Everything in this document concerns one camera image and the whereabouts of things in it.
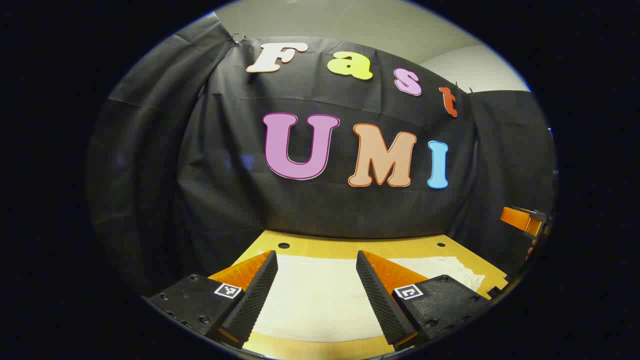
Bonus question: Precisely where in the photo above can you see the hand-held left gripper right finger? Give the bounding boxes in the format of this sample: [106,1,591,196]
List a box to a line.
[356,250,493,352]

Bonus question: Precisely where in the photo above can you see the white jeans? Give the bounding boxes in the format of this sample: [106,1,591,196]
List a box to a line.
[250,254,486,344]

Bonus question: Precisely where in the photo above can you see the black backdrop cloth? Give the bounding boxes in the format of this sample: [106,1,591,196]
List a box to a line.
[86,12,558,296]

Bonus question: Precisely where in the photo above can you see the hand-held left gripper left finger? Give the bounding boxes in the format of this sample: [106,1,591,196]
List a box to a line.
[142,250,279,350]

